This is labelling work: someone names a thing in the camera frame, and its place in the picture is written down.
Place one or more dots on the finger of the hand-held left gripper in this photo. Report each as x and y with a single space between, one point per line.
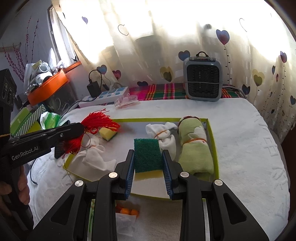
59 150
69 131

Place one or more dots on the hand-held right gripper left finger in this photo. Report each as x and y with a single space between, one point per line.
129 176

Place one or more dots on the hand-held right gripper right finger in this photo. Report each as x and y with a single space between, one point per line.
167 176

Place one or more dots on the yellow-green cardboard box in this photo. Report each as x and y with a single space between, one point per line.
148 188

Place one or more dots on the red tassel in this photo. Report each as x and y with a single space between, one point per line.
97 122

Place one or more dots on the green and yellow scouring sponge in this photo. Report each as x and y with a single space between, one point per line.
148 153

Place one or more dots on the white socks bundle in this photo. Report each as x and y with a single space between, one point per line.
94 157

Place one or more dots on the white towel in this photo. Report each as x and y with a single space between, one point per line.
167 139

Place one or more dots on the green towel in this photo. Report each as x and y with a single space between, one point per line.
196 153

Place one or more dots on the white sachet bag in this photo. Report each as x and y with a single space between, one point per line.
127 220

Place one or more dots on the person's left hand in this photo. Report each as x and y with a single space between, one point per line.
24 185

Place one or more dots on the green plastic bag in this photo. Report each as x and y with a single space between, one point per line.
49 120

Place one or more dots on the light green box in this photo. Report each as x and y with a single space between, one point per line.
19 119

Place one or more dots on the striped green box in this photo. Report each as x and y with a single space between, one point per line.
37 113

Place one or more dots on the orange tray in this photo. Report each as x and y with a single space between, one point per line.
50 85

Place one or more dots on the black charger adapter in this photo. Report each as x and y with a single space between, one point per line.
93 88

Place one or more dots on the white power strip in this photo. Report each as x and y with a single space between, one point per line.
111 93

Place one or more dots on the crumpled white packaging pile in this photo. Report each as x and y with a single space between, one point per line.
39 74

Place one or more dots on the orange window ledge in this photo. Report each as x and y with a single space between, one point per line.
74 65

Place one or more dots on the plaid cloth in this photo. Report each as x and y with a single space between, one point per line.
159 91

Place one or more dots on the window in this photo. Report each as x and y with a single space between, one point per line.
57 41

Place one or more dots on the grey portable fan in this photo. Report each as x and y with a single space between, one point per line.
203 76

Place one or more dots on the heart print curtain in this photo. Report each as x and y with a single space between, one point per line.
161 34

